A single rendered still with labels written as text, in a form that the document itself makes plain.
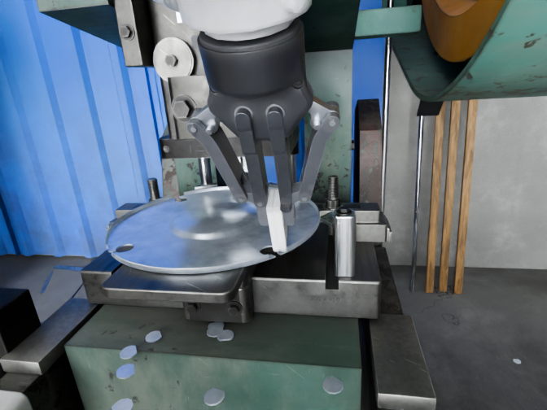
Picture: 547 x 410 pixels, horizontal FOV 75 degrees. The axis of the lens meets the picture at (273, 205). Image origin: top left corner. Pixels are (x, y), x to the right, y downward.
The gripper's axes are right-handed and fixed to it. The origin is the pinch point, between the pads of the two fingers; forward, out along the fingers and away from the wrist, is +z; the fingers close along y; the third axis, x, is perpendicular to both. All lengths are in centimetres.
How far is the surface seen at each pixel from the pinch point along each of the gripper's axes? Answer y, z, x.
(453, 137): 57, 63, 103
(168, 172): -33, 25, 40
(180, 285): -9.1, 0.8, -7.8
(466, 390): 48, 98, 17
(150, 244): -16.4, 4.3, 0.1
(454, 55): 23.3, -5.2, 26.8
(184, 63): -12.9, -10.1, 18.7
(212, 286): -5.8, 0.8, -7.8
